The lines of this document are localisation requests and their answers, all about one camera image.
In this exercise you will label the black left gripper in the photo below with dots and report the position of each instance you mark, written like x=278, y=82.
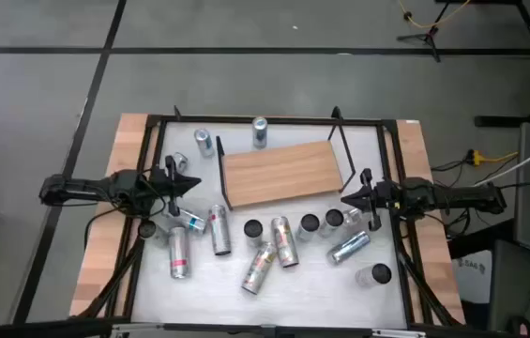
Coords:
x=163, y=185

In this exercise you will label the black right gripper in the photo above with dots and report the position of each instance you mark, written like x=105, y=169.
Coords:
x=382, y=195

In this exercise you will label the silver blue Red Bull can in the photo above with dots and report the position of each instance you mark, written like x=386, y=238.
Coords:
x=181, y=162
x=204, y=142
x=260, y=133

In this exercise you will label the black-top white Celsius can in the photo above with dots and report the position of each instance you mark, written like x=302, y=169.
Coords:
x=381, y=273
x=220, y=230
x=334, y=217

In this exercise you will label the Celsius can blue band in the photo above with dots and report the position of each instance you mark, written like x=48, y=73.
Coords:
x=310, y=222

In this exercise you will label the Celsius Peach Vibe can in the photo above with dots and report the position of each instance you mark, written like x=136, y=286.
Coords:
x=147, y=229

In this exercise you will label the Celsius Tropical Vibe can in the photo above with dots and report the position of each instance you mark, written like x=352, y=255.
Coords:
x=284, y=241
x=259, y=267
x=253, y=228

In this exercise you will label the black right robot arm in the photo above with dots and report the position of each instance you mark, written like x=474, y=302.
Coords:
x=457, y=199

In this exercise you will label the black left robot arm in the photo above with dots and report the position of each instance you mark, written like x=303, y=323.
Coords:
x=81, y=188

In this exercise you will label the silver can teal band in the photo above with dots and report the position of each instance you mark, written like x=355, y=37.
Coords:
x=192, y=221

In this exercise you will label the silver can pink band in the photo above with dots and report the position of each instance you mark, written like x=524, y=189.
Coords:
x=179, y=251

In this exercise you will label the black clamp hook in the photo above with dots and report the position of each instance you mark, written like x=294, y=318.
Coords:
x=336, y=112
x=177, y=112

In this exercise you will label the white glossy table sheet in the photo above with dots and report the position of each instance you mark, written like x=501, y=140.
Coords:
x=316, y=300

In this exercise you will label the white printed box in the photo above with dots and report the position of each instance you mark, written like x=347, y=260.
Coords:
x=473, y=281

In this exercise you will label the black tripod stand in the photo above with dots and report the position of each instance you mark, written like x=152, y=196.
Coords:
x=428, y=40

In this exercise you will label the grey bin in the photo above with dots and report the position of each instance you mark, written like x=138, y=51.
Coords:
x=518, y=291

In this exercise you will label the wooden shelf black metal frame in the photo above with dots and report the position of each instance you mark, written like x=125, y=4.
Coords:
x=283, y=173

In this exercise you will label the black metal table frame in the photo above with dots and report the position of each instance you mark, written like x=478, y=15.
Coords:
x=269, y=120

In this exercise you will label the black desk frame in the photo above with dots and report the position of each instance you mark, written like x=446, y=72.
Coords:
x=504, y=121

